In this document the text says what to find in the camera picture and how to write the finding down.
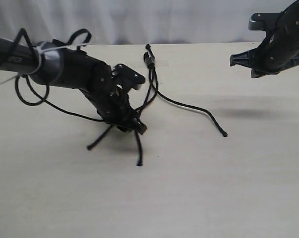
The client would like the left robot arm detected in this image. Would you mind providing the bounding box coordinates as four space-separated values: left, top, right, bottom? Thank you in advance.
0 40 147 134

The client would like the thin black wire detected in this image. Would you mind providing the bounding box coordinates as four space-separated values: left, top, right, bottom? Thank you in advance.
145 44 228 137

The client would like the white curtain backdrop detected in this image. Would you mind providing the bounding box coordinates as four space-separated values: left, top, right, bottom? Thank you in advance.
0 0 291 44

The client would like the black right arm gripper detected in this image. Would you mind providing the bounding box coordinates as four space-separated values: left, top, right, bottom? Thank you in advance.
229 0 299 78

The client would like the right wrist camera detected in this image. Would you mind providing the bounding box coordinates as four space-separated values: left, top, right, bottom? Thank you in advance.
248 12 281 31

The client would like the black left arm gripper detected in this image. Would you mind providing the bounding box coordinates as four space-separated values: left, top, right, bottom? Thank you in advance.
57 49 147 135

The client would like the clear tape strip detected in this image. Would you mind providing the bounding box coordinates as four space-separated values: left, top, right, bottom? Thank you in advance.
124 60 170 68

